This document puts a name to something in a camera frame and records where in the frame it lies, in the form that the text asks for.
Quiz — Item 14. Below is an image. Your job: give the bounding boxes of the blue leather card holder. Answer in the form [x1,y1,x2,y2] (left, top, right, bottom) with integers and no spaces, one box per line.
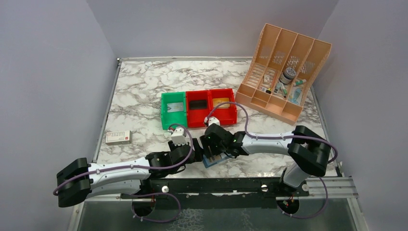
[203,153,234,168]

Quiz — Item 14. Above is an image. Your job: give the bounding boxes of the gold credit card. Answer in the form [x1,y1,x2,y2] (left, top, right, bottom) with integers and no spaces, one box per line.
[207,155,223,165]

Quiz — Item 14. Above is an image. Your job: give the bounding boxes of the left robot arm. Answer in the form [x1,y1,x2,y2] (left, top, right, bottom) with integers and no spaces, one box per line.
[54,139,204,207]

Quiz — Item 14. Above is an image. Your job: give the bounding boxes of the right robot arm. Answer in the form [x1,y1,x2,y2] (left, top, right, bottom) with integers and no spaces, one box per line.
[200,124,332,196]

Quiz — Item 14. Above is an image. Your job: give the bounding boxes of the black card in bin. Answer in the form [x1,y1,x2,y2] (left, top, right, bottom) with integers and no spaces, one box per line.
[189,100,208,110]

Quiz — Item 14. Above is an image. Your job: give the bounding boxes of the gold card in bin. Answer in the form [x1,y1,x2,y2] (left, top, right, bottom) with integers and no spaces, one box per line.
[213,98,230,108]

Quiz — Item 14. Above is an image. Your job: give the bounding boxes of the silver card in bin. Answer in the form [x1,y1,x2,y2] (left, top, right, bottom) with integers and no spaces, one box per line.
[166,102,184,113]

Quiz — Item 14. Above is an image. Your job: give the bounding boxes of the right red plastic bin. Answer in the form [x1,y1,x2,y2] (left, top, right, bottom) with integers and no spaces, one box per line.
[209,88,237,126]

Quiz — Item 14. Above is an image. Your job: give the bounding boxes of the red plastic bin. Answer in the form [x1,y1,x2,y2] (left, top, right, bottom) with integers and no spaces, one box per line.
[209,88,237,126]
[186,90,209,128]

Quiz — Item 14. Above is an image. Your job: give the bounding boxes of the middle red plastic bin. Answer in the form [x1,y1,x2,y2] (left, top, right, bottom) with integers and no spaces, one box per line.
[186,90,209,128]

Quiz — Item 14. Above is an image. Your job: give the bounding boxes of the green plastic bin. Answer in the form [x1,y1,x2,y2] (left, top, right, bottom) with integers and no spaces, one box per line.
[161,92,187,130]

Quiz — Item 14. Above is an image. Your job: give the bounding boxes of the small white red box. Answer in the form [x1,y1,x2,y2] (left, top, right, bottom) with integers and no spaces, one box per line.
[105,130,132,145]

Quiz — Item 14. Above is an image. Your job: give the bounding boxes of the small items in organizer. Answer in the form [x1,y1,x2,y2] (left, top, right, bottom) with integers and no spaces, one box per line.
[258,74,286,99]

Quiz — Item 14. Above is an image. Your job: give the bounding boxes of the light blue packet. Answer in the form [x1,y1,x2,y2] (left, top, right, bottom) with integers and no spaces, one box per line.
[288,87,303,105]

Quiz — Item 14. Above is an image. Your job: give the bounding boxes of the green tipped tube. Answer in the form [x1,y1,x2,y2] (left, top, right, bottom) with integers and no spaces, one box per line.
[293,79,307,86]

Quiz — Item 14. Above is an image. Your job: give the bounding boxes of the round grey jar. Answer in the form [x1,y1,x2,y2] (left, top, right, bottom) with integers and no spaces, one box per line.
[279,67,296,84]

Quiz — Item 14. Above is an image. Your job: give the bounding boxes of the peach desk organizer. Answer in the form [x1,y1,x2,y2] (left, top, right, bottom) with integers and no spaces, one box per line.
[235,24,332,125]

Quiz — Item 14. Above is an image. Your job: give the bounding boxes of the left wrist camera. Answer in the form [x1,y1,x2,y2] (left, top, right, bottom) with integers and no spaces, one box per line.
[170,127,189,146]

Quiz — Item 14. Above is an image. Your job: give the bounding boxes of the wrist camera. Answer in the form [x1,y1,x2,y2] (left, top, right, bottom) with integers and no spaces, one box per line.
[204,116,220,127]
[170,127,189,146]

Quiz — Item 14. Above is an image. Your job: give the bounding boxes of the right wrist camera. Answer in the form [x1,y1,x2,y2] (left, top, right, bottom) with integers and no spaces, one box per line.
[204,116,220,127]

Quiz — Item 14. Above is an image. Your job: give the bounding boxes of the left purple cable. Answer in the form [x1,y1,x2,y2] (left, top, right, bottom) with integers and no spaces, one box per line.
[52,123,194,197]

